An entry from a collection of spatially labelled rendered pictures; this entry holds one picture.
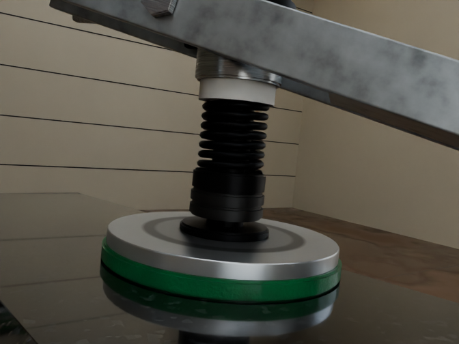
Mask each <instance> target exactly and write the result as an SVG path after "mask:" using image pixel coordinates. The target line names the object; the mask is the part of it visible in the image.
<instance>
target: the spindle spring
mask: <svg viewBox="0 0 459 344"><path fill-rule="evenodd" d="M202 108H203V109H204V110H205V111H206V112H204V113H202V114H201V117H202V118H203V119H204V120H206V121H203V122H202V123H201V128H203V129H204V130H205V131H203V132H200V137H201V138H202V139H207V140H211V141H200V142H199V146H200V147H201V148H204V149H212V150H201V151H199V152H198V155H199V157H202V158H211V159H213V158H221V159H237V160H250V162H235V161H220V160H198V161H197V165H198V166H200V167H206V168H216V169H248V170H249V172H252V173H254V174H261V175H263V172H262V170H259V169H260V168H262V167H263V166H264V163H263V162H262V161H261V160H259V159H261V158H264V157H265V154H264V152H262V151H260V150H259V149H264V148H265V147H266V144H265V142H263V141H257V140H263V139H266V137H267V135H266V133H264V132H260V131H255V130H265V129H267V128H268V125H267V124H266V123H262V122H256V121H254V122H247V121H216V119H250V120H261V121H265V120H267V119H268V118H269V116H268V114H266V113H259V112H250V111H217V109H252V110H256V111H267V110H269V108H270V106H269V105H267V104H261V103H257V102H245V101H229V100H219V101H206V102H205V103H203V105H202ZM215 128H228V129H244V130H253V132H242V131H225V130H215ZM214 139H244V140H252V141H251V142H242V141H214ZM213 148H219V149H250V150H251V151H250V152H233V151H218V150H213Z"/></svg>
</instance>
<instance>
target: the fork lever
mask: <svg viewBox="0 0 459 344"><path fill-rule="evenodd" d="M49 6H50V7H52V8H54V9H56V10H59V11H62V12H65V13H67V14H71V15H73V16H76V17H79V18H82V19H85V20H88V21H90V22H93V23H96V24H99V25H102V26H104V27H108V28H110V29H113V30H116V31H119V32H122V33H125V34H127V35H131V36H133V37H136V38H139V39H141V40H145V41H147V42H151V43H153V44H156V45H159V46H162V47H164V48H168V49H170V50H173V51H176V52H178V53H182V54H184V55H188V56H189V57H193V58H197V49H187V48H186V47H184V43H185V44H189V45H191V46H194V47H197V48H200V49H203V50H205V51H208V52H211V53H214V54H217V55H220V56H223V57H226V58H228V59H232V60H234V61H238V62H240V63H244V64H246V65H248V66H252V67H254V68H258V69H261V70H263V71H266V72H270V73H272V74H276V75H278V76H281V77H283V79H282V86H280V87H279V88H281V89H284V90H287V91H290V92H292V93H295V94H298V95H301V96H304V97H306V98H310V99H312V100H315V101H318V102H321V103H324V104H327V105H329V106H333V107H335V108H338V109H341V110H343V111H347V112H349V113H352V114H355V115H358V116H361V117H364V118H366V119H370V120H372V121H376V122H378V123H380V124H384V125H386V126H390V127H392V128H395V129H398V130H401V131H403V132H407V133H409V134H413V135H415V136H417V137H421V138H423V139H427V140H429V141H432V142H435V143H438V144H440V145H444V146H446V147H450V148H452V149H455V150H458V151H459V60H457V59H453V58H451V57H446V56H444V55H440V54H437V53H433V52H431V51H427V50H424V49H422V48H417V47H415V46H411V45H409V44H405V43H402V42H398V41H395V40H392V39H389V38H385V37H382V36H380V35H376V34H373V33H370V32H367V31H363V30H360V29H357V28H354V27H350V26H348V25H343V24H341V23H337V22H334V21H332V20H328V19H325V18H321V17H319V16H315V15H312V14H308V13H306V12H302V11H299V10H295V9H292V8H289V7H286V6H284V5H279V4H277V3H273V2H270V1H267V0H51V1H50V3H49Z"/></svg>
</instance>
